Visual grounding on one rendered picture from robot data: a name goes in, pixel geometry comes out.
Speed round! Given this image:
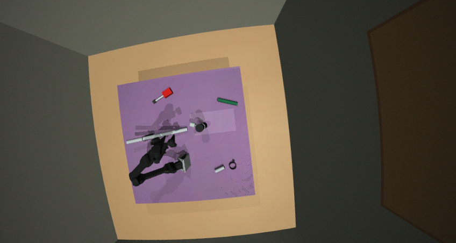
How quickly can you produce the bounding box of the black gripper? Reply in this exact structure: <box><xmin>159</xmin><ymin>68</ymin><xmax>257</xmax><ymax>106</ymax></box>
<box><xmin>160</xmin><ymin>134</ymin><xmax>177</xmax><ymax>154</ymax></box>

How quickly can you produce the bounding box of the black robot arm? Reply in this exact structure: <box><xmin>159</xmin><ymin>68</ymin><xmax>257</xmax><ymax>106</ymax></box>
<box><xmin>129</xmin><ymin>137</ymin><xmax>183</xmax><ymax>187</ymax></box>

